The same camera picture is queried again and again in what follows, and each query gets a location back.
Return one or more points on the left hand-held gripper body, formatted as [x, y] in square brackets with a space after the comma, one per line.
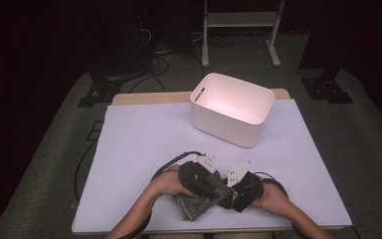
[195, 177]

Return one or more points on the white table mat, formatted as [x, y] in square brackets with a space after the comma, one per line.
[152, 132]

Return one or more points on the person's left hand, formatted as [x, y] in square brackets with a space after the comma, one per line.
[170, 182]

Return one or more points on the black stand base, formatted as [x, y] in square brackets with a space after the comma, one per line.
[326, 89]
[101, 91]

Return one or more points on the person's right hand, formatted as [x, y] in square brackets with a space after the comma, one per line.
[272, 199]

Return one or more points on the white plastic storage bin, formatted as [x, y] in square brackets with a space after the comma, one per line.
[232, 109]

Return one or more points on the white metal stand frame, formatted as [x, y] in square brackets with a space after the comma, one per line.
[240, 19]

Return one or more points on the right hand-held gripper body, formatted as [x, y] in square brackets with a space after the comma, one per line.
[247, 192]

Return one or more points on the grey felt pouch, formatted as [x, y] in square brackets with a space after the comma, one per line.
[195, 207]

